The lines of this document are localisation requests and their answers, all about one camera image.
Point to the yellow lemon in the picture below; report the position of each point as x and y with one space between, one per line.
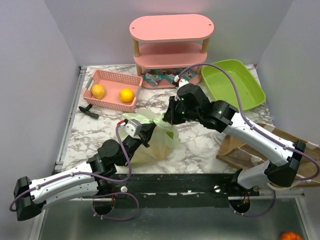
98 91

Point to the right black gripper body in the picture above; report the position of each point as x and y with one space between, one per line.
177 114

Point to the pink three-tier shelf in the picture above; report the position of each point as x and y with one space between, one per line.
171 41

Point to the green plastic tray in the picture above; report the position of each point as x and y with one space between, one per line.
220 87

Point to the cherry mint candy packet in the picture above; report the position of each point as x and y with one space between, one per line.
153 76

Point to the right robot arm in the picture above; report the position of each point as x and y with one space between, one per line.
190 104

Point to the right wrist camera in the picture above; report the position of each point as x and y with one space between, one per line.
179 82

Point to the orange fruit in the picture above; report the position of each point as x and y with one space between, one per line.
126 95

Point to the pink perforated basket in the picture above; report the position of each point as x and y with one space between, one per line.
113 83

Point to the brown paper bag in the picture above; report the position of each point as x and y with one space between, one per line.
239 155

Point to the avocado print plastic bag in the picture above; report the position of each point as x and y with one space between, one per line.
165 138

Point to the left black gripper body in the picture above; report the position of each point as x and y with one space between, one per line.
144 139

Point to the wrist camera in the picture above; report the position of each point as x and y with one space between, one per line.
133 128
179 82

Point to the black T-handle tool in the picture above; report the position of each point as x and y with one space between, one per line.
86 111

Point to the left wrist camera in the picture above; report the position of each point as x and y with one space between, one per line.
133 128

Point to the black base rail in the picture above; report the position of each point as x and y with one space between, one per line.
176 191

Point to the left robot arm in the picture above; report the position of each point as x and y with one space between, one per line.
111 164

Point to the orange pumpkin toy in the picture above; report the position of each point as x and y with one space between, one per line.
289 235

